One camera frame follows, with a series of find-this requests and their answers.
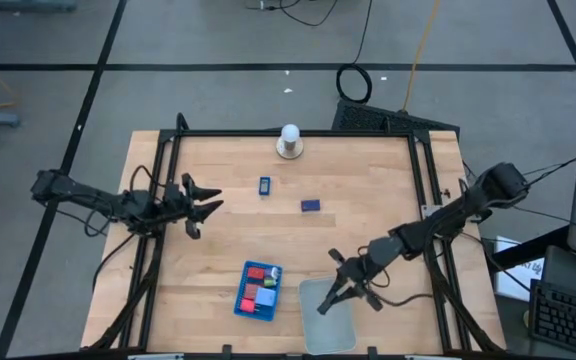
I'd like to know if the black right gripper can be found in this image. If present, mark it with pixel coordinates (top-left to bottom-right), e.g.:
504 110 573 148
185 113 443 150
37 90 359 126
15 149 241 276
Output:
316 248 384 315

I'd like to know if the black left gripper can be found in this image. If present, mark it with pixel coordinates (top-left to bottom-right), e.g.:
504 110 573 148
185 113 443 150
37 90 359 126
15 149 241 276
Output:
161 172 225 240

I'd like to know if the light blue box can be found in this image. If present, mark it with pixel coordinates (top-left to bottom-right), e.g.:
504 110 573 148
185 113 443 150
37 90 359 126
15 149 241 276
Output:
254 287 277 308

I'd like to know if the white plastic bin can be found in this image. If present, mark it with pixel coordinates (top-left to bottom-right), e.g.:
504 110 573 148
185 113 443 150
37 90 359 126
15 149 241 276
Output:
297 276 358 355

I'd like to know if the blue slotted plastic basket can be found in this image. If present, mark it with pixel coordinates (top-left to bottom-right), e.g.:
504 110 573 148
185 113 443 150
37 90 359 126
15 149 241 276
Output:
233 259 284 322

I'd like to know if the white bulb brass lamp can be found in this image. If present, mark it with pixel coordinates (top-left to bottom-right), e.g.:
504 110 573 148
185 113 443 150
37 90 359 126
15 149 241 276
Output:
275 123 305 161

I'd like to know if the white paper sheet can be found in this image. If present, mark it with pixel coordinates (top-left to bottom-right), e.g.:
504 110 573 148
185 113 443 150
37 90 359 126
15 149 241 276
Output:
493 234 545 302

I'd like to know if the black desk bar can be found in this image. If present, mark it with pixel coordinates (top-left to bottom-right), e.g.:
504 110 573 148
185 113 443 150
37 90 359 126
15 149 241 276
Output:
487 224 569 274

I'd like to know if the black keyboard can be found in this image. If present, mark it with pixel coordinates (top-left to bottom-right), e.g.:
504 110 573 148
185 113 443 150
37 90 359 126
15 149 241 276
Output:
527 278 576 358

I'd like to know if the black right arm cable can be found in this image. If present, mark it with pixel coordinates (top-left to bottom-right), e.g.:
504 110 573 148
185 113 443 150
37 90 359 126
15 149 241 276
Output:
377 292 437 307

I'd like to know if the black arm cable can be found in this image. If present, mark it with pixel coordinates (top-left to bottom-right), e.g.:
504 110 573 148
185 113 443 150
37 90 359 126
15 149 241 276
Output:
55 164 169 292
377 292 437 307

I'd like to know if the black table frame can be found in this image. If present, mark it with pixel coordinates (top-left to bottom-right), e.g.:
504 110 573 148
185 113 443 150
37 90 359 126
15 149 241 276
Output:
85 127 507 354

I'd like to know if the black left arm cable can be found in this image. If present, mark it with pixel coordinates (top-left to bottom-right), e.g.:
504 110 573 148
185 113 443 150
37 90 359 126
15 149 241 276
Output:
55 164 169 292

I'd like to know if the coiled black floor cable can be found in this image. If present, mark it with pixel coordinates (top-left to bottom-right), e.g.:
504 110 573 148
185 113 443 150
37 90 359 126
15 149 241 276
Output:
336 0 374 105

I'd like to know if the thin black floor cable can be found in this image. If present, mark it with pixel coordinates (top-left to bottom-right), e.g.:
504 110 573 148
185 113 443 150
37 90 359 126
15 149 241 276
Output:
245 0 340 29

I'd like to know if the yellow cable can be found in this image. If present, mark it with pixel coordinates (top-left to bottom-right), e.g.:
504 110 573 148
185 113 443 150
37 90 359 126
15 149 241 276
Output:
400 0 442 113

